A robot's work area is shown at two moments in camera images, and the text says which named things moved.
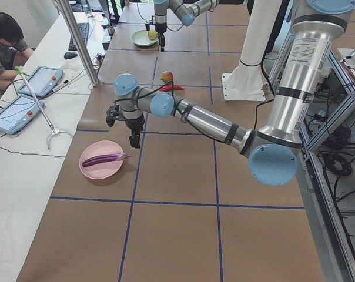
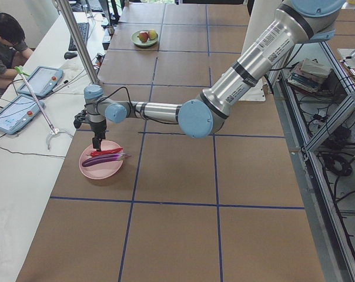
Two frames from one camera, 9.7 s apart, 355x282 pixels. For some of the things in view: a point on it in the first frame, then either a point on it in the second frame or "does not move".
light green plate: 141,38 does not move
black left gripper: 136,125 → 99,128
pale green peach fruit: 153,34 does not move
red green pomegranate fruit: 167,76 → 143,37
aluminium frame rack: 333,157 does not move
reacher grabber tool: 54,131 does not move
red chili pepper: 168,88 → 110,151
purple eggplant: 106,158 does not move
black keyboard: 84,29 does not move
